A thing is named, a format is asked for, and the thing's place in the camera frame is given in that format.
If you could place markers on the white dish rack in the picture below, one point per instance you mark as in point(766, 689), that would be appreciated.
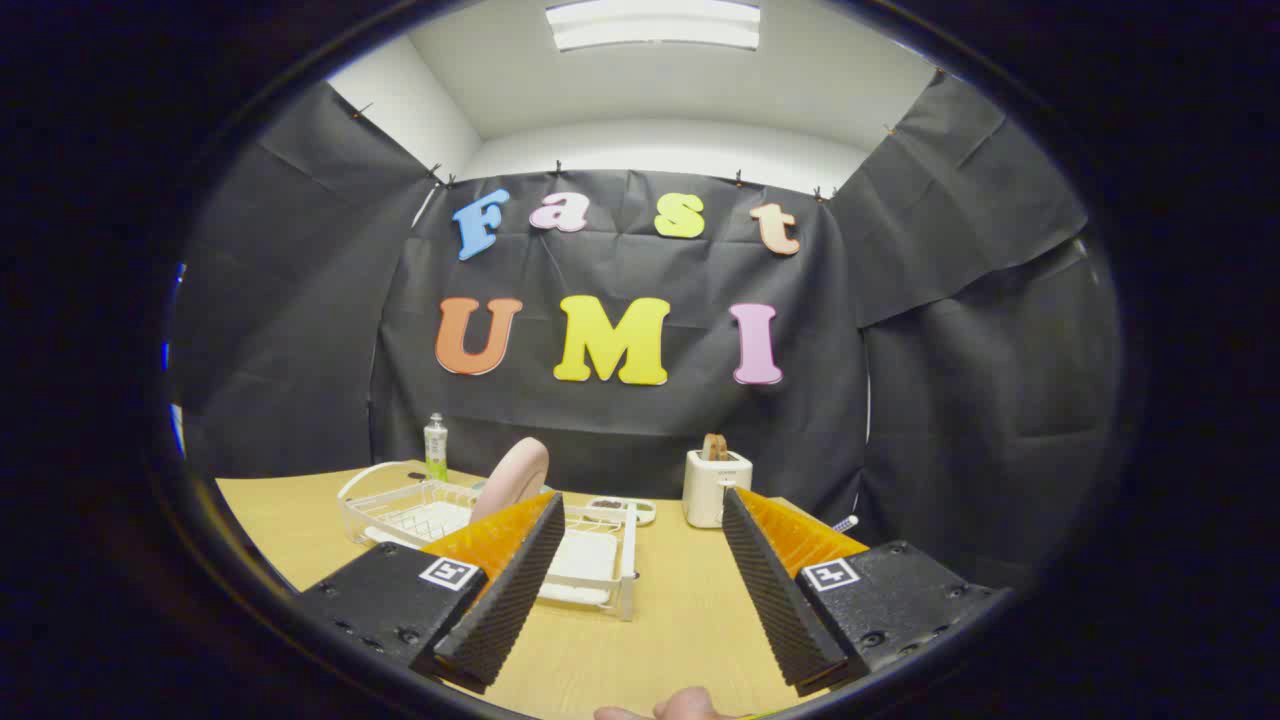
point(590, 560)

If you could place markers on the ceiling light panel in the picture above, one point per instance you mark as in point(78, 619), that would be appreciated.
point(650, 25)

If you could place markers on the pink plate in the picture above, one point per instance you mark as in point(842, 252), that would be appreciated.
point(512, 475)

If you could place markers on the white oval dish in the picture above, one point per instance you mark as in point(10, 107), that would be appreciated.
point(640, 512)

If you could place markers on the brown toast slice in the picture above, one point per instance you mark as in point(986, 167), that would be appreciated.
point(715, 447)

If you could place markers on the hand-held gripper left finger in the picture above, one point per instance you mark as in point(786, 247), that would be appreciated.
point(510, 600)

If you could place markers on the black backdrop cloth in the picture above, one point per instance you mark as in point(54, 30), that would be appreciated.
point(620, 420)

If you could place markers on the white toaster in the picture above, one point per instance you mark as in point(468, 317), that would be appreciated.
point(705, 490)

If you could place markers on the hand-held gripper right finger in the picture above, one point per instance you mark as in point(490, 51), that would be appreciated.
point(775, 600)

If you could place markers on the clear bottle with green label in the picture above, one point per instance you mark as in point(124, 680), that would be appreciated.
point(436, 445)

